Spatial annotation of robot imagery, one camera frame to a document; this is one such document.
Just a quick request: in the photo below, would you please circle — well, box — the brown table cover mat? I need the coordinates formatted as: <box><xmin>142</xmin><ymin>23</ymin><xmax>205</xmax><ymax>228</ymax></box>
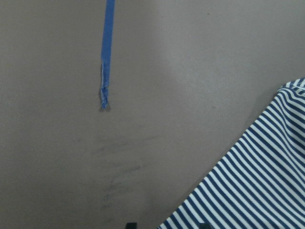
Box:
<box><xmin>0</xmin><ymin>0</ymin><xmax>305</xmax><ymax>229</ymax></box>

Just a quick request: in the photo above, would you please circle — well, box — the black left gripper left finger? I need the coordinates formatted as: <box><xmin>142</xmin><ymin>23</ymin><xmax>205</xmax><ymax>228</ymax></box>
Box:
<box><xmin>125</xmin><ymin>222</ymin><xmax>137</xmax><ymax>229</ymax></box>

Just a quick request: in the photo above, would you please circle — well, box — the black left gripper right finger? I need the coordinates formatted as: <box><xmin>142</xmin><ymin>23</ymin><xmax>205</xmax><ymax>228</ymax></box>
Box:
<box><xmin>199</xmin><ymin>223</ymin><xmax>210</xmax><ymax>229</ymax></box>

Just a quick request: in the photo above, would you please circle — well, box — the blue white striped polo shirt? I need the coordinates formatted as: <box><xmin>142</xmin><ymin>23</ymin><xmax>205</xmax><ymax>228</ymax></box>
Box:
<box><xmin>160</xmin><ymin>78</ymin><xmax>305</xmax><ymax>229</ymax></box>

